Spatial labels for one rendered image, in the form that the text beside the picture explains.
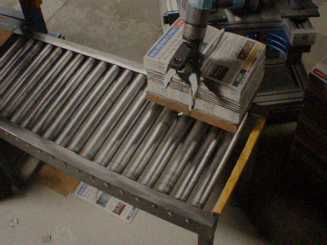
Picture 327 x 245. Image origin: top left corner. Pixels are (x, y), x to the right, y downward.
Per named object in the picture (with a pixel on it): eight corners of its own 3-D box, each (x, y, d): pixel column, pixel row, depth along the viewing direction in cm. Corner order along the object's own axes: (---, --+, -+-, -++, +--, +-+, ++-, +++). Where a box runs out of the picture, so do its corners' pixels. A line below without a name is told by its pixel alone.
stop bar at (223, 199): (265, 122, 164) (265, 119, 163) (219, 217, 143) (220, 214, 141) (257, 119, 165) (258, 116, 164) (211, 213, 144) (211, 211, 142)
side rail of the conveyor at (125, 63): (266, 125, 178) (270, 107, 168) (261, 135, 175) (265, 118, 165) (24, 41, 221) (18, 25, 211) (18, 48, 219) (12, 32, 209)
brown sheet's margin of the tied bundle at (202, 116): (261, 86, 175) (263, 79, 172) (236, 134, 159) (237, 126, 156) (226, 73, 181) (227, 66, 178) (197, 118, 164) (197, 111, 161)
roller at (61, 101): (99, 64, 195) (97, 56, 191) (39, 143, 172) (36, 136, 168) (90, 61, 197) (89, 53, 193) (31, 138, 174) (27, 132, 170)
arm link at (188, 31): (202, 29, 135) (178, 22, 137) (199, 42, 137) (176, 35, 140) (210, 25, 141) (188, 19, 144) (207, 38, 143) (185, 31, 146)
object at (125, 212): (155, 182, 243) (155, 181, 242) (129, 223, 229) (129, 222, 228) (99, 157, 255) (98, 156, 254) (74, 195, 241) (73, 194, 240)
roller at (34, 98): (77, 57, 199) (75, 49, 195) (18, 132, 176) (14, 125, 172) (69, 54, 201) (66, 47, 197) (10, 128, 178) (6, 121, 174)
